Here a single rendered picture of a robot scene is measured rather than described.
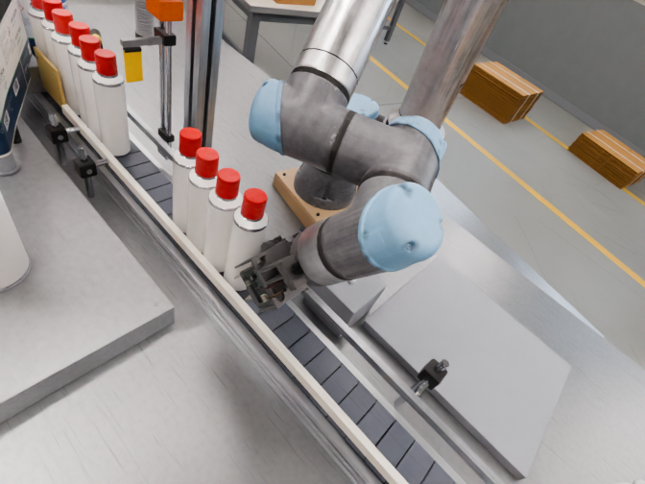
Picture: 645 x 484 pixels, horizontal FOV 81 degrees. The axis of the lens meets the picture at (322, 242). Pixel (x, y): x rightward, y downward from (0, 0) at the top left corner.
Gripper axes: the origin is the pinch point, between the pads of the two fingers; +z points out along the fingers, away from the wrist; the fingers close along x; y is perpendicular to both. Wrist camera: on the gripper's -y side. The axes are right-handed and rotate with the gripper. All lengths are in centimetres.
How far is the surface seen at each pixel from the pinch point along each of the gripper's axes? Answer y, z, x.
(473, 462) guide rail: -2.7, -22.2, 33.2
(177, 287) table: 7.5, 14.6, -4.5
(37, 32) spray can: 3, 28, -64
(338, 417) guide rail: 4.9, -10.2, 21.8
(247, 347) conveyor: 6.0, 3.4, 9.3
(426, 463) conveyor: -2.2, -13.9, 35.0
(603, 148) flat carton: -421, 46, 68
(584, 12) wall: -557, 40, -68
